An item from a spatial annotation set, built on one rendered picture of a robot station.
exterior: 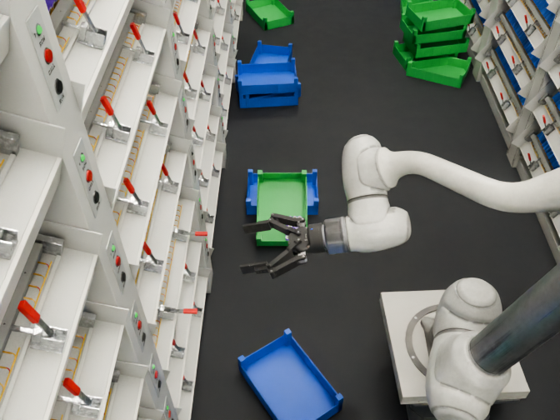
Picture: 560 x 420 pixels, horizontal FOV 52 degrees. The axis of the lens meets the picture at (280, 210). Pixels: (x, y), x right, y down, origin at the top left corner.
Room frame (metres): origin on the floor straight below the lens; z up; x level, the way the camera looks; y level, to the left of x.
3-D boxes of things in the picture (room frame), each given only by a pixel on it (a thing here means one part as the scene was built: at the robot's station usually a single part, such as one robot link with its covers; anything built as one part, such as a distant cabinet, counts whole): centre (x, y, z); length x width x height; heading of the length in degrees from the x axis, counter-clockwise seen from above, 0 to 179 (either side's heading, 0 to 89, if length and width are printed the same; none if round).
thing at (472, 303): (0.88, -0.51, 0.41); 0.18 x 0.16 x 0.22; 161
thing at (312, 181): (1.76, -0.01, 0.04); 0.30 x 0.20 x 0.08; 89
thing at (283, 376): (0.88, -0.02, 0.04); 0.30 x 0.20 x 0.08; 33
